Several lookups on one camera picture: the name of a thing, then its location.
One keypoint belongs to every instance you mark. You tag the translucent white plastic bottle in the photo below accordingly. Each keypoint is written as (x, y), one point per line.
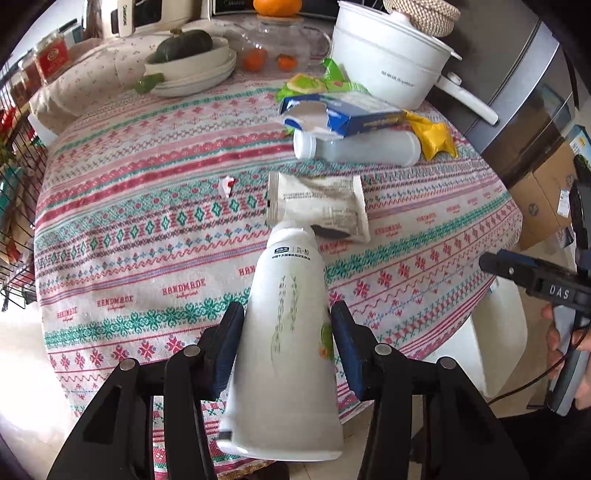
(369, 150)

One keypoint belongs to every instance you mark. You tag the small green pepper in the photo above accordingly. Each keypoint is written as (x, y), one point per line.
(148, 83)

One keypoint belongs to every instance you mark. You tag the cream air fryer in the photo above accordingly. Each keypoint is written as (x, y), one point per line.
(152, 14)

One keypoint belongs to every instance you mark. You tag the black microwave oven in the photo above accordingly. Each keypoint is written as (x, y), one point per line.
(323, 7)

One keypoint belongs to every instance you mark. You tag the white snack wrapper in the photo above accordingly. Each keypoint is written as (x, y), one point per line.
(323, 198)

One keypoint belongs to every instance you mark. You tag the woven lidded basket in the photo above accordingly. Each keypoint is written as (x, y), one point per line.
(429, 18)

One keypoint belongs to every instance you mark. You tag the green snack wrapper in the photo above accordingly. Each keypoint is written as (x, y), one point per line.
(332, 78)

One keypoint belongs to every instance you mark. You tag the blue printed box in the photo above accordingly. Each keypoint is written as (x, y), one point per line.
(579, 143)

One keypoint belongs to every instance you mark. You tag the small orange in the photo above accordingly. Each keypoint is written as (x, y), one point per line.
(255, 59)
(286, 62)

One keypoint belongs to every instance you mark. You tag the person's right hand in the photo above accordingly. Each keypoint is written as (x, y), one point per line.
(556, 346)

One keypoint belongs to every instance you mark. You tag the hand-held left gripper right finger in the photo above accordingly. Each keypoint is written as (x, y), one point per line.
(346, 346)

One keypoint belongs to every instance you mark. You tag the blue cardboard box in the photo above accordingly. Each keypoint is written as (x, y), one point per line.
(364, 117)

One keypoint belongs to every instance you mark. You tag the grey refrigerator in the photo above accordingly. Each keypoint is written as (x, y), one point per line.
(521, 92)

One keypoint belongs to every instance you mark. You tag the yellow wrapper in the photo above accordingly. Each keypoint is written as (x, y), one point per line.
(436, 138)

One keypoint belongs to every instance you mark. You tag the large orange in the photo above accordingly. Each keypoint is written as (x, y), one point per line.
(277, 7)

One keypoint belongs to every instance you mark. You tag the dark green squash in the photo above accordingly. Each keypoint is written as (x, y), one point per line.
(182, 46)

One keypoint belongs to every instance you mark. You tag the floral cushion cloth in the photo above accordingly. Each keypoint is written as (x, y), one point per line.
(92, 78)

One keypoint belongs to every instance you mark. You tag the white yogurt bottle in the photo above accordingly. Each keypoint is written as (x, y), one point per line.
(286, 323)

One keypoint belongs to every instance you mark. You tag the brown cardboard box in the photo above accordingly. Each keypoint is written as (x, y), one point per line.
(540, 194)

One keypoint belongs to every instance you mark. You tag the white electric cooking pot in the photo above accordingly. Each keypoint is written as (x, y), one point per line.
(383, 60)

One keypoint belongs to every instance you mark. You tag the patterned pink green tablecloth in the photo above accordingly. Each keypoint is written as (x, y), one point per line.
(138, 230)

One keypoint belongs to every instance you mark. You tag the black object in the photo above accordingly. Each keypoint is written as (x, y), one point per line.
(582, 170)

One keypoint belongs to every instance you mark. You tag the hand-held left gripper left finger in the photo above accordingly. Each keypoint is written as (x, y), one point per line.
(228, 341)

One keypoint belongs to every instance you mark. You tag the red and white scrap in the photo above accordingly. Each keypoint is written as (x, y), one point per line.
(227, 187)

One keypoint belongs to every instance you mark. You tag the white trash bin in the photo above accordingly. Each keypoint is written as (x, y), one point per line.
(498, 341)

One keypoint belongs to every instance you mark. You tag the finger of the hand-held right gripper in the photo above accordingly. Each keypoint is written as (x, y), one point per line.
(581, 221)
(505, 267)

